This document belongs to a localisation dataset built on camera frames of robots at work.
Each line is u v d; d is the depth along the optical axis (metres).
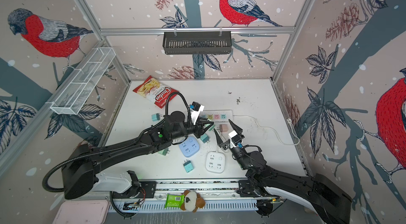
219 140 0.65
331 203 0.42
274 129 0.93
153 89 1.10
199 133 0.63
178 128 0.59
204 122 0.71
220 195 0.73
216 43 1.07
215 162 0.80
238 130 0.66
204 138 0.89
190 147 0.84
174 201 0.70
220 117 0.98
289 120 1.00
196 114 0.64
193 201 0.68
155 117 0.98
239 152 0.64
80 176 0.40
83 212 0.65
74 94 0.73
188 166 0.79
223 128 0.93
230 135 0.58
